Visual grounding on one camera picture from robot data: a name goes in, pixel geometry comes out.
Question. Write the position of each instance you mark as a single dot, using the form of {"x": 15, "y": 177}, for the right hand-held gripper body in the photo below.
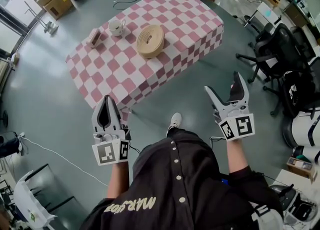
{"x": 243, "y": 125}

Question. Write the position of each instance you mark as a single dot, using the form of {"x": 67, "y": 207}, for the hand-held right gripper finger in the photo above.
{"x": 215, "y": 99}
{"x": 243, "y": 94}

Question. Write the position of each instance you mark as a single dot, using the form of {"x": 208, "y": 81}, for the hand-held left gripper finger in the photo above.
{"x": 116, "y": 121}
{"x": 94, "y": 124}

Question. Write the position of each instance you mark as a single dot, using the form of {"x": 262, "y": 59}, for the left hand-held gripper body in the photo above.
{"x": 106, "y": 152}

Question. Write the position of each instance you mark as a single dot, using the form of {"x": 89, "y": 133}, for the round woven straw basket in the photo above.
{"x": 150, "y": 42}

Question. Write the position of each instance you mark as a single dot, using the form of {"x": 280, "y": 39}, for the person's right forearm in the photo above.
{"x": 237, "y": 156}

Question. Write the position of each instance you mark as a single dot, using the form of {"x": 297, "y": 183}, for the person's left forearm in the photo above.
{"x": 117, "y": 179}

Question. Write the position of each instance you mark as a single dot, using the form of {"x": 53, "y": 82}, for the small open cardboard box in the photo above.
{"x": 300, "y": 167}

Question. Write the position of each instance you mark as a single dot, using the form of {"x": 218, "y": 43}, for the small pink box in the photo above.
{"x": 94, "y": 38}

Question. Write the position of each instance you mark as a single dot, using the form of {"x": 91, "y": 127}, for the large cardboard box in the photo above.
{"x": 58, "y": 5}

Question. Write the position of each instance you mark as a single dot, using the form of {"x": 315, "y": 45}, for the person's right white shoe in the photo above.
{"x": 175, "y": 121}

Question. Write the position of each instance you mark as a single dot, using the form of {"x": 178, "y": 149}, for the black office chair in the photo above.
{"x": 297, "y": 91}
{"x": 277, "y": 49}

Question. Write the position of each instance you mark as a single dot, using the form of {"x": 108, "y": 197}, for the blue device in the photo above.
{"x": 224, "y": 181}

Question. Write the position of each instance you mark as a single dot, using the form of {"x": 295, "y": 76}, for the white robot body blue stripe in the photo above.
{"x": 305, "y": 134}

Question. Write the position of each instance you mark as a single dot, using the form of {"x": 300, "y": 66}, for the black metal rack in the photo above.
{"x": 40, "y": 174}

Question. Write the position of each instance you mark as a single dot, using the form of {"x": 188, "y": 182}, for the person's black buttoned shirt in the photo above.
{"x": 175, "y": 194}

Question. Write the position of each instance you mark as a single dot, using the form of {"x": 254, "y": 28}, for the white side cabinet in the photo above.
{"x": 266, "y": 14}

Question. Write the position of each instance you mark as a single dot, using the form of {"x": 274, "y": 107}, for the black weight disc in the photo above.
{"x": 5, "y": 119}

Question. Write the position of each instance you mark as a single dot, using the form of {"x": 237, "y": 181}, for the pink checkered tablecloth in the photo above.
{"x": 175, "y": 16}

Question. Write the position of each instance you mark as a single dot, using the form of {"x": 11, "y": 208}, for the white cup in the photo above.
{"x": 116, "y": 27}

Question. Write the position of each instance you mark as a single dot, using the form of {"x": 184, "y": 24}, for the white robot head shell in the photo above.
{"x": 295, "y": 206}

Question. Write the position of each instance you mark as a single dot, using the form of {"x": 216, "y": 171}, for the metal stand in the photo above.
{"x": 50, "y": 26}

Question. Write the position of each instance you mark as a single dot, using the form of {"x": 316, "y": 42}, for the glass door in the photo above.
{"x": 12, "y": 11}

